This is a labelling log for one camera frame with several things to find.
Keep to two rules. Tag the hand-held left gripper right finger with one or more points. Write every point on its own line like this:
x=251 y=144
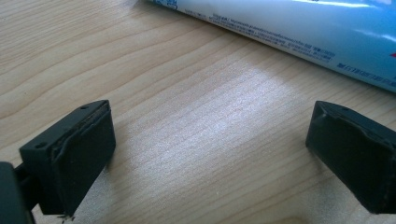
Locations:
x=355 y=155

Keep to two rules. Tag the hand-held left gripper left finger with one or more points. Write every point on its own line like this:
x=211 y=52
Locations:
x=77 y=155

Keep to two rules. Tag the blue and white toothpaste tube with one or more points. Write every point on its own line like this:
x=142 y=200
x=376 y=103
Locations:
x=295 y=28

